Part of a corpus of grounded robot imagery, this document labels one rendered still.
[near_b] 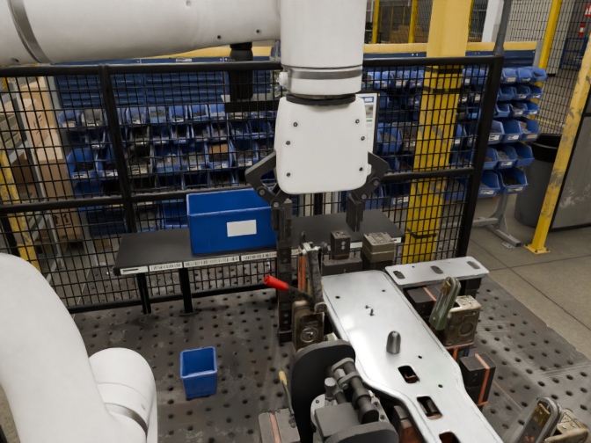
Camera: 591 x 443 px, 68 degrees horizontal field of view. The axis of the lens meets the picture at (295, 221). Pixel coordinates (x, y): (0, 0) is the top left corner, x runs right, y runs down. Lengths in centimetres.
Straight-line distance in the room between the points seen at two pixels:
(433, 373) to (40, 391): 72
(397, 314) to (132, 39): 90
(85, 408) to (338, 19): 51
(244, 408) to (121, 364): 64
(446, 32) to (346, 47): 119
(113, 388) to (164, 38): 47
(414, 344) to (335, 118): 70
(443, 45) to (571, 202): 250
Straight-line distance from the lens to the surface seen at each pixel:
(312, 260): 96
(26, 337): 58
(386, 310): 115
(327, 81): 44
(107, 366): 72
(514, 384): 150
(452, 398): 97
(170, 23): 43
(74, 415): 62
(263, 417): 79
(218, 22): 51
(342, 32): 44
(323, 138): 47
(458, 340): 119
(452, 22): 163
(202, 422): 130
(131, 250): 141
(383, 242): 133
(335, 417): 69
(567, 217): 397
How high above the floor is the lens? 168
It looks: 26 degrees down
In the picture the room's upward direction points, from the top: straight up
